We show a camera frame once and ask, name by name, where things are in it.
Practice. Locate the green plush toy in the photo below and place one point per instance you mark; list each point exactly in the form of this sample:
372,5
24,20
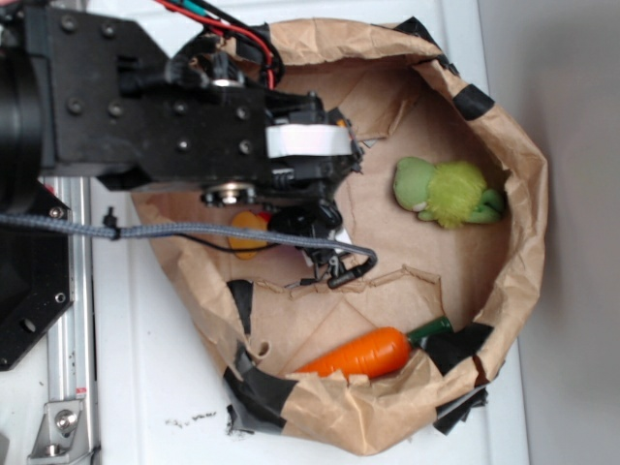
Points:
449,193

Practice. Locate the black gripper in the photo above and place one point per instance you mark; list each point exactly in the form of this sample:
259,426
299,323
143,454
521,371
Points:
101,99

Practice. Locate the brown paper bag bin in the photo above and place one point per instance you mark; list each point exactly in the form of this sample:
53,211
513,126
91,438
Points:
259,324

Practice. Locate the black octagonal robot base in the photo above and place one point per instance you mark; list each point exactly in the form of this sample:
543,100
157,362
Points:
36,288

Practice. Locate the aluminium rail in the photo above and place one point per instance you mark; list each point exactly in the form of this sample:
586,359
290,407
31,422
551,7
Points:
71,352

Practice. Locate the orange plastic carrot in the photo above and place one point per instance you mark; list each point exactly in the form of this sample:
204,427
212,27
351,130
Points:
376,353

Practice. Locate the metal corner bracket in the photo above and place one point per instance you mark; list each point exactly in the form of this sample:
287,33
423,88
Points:
62,437

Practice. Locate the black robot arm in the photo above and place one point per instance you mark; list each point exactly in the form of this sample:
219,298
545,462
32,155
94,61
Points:
252,53

